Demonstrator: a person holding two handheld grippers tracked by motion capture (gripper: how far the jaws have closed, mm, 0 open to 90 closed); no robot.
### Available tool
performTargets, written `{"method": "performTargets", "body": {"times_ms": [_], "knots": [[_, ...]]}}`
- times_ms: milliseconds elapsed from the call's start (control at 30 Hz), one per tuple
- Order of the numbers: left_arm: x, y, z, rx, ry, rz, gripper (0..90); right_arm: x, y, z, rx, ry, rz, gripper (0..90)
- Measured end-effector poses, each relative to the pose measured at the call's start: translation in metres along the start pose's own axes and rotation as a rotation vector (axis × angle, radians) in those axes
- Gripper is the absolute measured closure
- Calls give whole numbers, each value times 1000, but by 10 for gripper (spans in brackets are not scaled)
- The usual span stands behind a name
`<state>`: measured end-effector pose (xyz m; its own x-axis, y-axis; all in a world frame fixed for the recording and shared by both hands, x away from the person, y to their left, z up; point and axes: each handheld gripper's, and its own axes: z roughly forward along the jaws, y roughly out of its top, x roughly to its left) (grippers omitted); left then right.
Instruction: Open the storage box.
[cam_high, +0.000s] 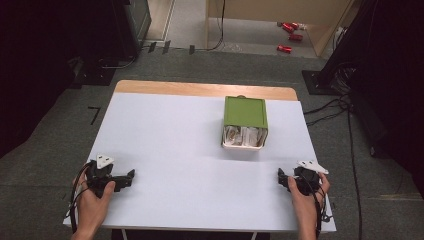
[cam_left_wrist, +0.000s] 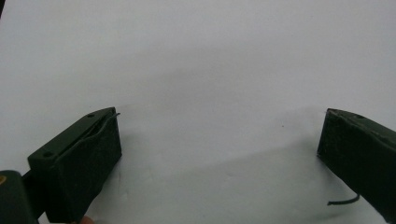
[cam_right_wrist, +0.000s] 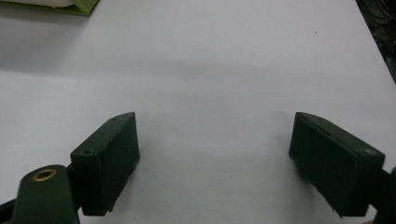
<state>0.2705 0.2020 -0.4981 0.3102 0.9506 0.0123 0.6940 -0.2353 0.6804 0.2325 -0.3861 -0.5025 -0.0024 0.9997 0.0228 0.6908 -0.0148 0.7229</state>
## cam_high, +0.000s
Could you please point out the white packets in box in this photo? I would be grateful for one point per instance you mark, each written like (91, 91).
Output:
(245, 136)

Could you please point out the clear plastic bag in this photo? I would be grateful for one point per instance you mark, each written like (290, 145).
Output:
(233, 47)

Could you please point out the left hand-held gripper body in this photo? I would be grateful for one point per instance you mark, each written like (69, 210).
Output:
(100, 175)

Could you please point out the person's right hand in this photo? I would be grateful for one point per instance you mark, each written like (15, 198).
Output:
(301, 203)

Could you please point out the black cabinet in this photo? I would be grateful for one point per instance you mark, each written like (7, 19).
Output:
(133, 26)

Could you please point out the green lidded storage box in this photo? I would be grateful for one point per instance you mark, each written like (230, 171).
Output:
(245, 116)

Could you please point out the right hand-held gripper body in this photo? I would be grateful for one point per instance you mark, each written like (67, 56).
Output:
(308, 181)

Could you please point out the person's left hand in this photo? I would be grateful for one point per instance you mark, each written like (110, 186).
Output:
(90, 206)

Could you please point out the white table cover sheet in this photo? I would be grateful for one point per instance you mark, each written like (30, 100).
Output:
(186, 160)

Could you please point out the black stand base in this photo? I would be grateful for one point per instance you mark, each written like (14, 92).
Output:
(316, 83)
(93, 73)

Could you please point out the red can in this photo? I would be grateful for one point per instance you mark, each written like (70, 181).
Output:
(295, 37)
(294, 25)
(287, 27)
(284, 49)

